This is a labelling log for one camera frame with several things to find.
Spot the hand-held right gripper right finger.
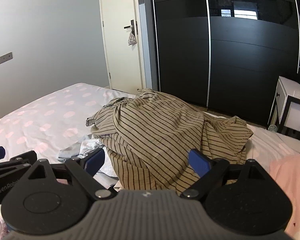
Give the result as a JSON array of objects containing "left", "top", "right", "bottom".
[{"left": 180, "top": 149, "right": 268, "bottom": 202}]

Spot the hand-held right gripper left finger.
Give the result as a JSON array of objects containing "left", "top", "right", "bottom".
[{"left": 27, "top": 148, "right": 115, "bottom": 201}]

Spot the beige striped garment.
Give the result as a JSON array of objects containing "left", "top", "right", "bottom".
[{"left": 86, "top": 89, "right": 254, "bottom": 195}]

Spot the light blue cloth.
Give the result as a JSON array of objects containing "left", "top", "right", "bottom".
[{"left": 56, "top": 134, "right": 120, "bottom": 182}]

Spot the pink dotted bed sheet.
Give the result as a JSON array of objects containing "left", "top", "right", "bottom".
[{"left": 0, "top": 82, "right": 140, "bottom": 240}]

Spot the white bed cover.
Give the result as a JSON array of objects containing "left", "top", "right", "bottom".
[{"left": 205, "top": 111, "right": 300, "bottom": 165}]

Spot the pink cloth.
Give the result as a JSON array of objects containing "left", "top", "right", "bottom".
[{"left": 269, "top": 155, "right": 300, "bottom": 240}]

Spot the white nightstand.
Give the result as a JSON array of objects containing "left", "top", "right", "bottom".
[{"left": 267, "top": 76, "right": 300, "bottom": 130}]

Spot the black wardrobe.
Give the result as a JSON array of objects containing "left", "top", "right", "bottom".
[{"left": 149, "top": 0, "right": 300, "bottom": 126}]

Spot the black framed white lamp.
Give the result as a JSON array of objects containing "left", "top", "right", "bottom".
[{"left": 277, "top": 95, "right": 300, "bottom": 141}]

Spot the small patterned pouch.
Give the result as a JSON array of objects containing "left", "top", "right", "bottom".
[{"left": 127, "top": 29, "right": 137, "bottom": 47}]

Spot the white door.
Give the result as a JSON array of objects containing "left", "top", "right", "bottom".
[{"left": 98, "top": 0, "right": 147, "bottom": 90}]

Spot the grey metal wall strip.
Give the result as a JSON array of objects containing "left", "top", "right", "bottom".
[{"left": 0, "top": 52, "right": 13, "bottom": 69}]

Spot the black door handle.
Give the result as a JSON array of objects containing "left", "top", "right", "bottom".
[{"left": 124, "top": 19, "right": 138, "bottom": 36}]

